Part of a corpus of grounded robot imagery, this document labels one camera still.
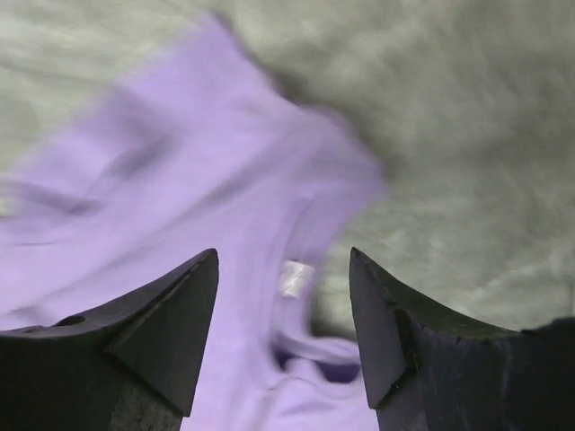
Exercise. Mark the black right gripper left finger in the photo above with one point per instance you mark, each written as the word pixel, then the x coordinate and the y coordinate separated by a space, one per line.
pixel 130 364

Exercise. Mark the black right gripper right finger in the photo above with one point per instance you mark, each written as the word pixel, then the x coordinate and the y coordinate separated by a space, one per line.
pixel 428 367

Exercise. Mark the purple t shirt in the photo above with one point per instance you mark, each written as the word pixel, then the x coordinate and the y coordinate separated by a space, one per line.
pixel 196 151

